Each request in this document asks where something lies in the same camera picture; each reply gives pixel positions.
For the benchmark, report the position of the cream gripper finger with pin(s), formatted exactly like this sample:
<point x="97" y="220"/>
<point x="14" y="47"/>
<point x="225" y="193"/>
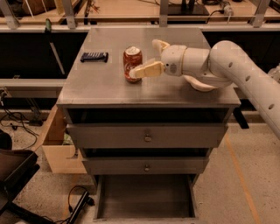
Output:
<point x="159" y="45"/>
<point x="148" y="70"/>

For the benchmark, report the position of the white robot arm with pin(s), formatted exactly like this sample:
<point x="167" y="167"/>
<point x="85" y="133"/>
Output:
<point x="218" y="67"/>

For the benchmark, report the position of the grey metal drawer cabinet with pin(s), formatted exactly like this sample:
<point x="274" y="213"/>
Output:
<point x="97" y="92"/>

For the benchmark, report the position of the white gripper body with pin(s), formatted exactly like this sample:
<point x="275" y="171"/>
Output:
<point x="172" y="59"/>

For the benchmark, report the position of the dark blue snack bar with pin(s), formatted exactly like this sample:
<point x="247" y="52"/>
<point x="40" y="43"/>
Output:
<point x="94" y="57"/>

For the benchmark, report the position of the black office chair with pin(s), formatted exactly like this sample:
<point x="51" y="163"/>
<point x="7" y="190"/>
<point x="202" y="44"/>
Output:
<point x="17" y="167"/>

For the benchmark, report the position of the grey open bottom drawer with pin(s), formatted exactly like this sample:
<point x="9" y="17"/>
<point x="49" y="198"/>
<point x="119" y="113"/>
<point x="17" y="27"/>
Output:
<point x="156" y="198"/>

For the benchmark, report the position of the white paper bowl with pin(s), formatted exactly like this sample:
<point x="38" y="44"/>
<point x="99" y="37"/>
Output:
<point x="197" y="85"/>

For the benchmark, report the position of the wooden open box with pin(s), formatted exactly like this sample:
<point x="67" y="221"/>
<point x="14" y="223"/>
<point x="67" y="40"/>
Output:
<point x="62" y="157"/>

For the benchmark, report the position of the grey top drawer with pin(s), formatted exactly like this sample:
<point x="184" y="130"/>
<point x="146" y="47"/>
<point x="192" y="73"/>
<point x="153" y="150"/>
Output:
<point x="147" y="136"/>

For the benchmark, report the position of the black power strip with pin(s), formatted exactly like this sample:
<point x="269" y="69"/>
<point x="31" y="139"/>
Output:
<point x="85" y="199"/>

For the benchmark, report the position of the red coca-cola can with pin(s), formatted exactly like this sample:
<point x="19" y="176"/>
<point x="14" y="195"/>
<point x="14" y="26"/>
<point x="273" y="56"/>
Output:
<point x="132" y="57"/>

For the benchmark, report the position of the green handled tool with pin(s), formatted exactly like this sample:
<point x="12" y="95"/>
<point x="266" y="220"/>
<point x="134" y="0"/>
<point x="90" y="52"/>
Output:
<point x="48" y="32"/>

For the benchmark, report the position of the grey middle drawer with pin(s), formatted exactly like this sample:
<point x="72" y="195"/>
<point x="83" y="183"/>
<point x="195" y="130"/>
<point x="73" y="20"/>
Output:
<point x="145" y="165"/>

